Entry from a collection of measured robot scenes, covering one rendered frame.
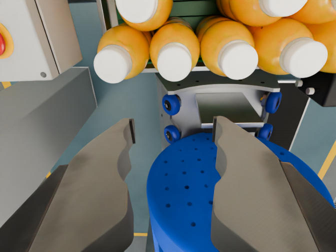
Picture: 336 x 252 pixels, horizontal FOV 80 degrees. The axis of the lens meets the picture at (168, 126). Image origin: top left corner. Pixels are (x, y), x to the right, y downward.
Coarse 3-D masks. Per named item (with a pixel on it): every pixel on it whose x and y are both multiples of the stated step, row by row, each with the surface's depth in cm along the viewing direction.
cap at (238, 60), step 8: (232, 48) 22; (240, 48) 21; (248, 48) 21; (224, 56) 22; (232, 56) 22; (240, 56) 22; (248, 56) 22; (256, 56) 22; (224, 64) 22; (232, 64) 22; (240, 64) 22; (248, 64) 22; (256, 64) 22; (224, 72) 23; (232, 72) 23; (240, 72) 23; (248, 72) 23
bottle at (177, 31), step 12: (168, 24) 27; (180, 24) 26; (156, 36) 26; (168, 36) 24; (180, 36) 24; (192, 36) 26; (156, 48) 25; (192, 48) 25; (156, 60) 26; (192, 60) 26
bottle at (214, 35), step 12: (204, 24) 32; (216, 24) 27; (228, 24) 25; (240, 24) 26; (204, 36) 28; (216, 36) 25; (228, 36) 24; (240, 36) 24; (252, 36) 26; (204, 48) 27; (216, 48) 25; (204, 60) 28; (216, 60) 25; (216, 72) 27
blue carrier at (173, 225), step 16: (176, 144) 41; (192, 144) 41; (208, 144) 41; (272, 144) 40; (160, 160) 37; (176, 160) 37; (192, 160) 37; (208, 160) 37; (288, 160) 36; (160, 176) 34; (176, 176) 34; (192, 176) 34; (208, 176) 34; (304, 176) 33; (160, 192) 31; (176, 192) 31; (192, 192) 31; (208, 192) 31; (320, 192) 30; (160, 208) 29; (176, 208) 29; (192, 208) 29; (208, 208) 28; (160, 224) 27; (176, 224) 27; (192, 224) 27; (208, 224) 26; (160, 240) 29; (176, 240) 25; (192, 240) 25; (208, 240) 25
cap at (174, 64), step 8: (168, 48) 22; (176, 48) 22; (184, 48) 23; (160, 56) 22; (168, 56) 22; (176, 56) 22; (184, 56) 22; (160, 64) 23; (168, 64) 23; (176, 64) 23; (184, 64) 23; (160, 72) 23; (168, 72) 23; (176, 72) 23; (184, 72) 23; (176, 80) 24
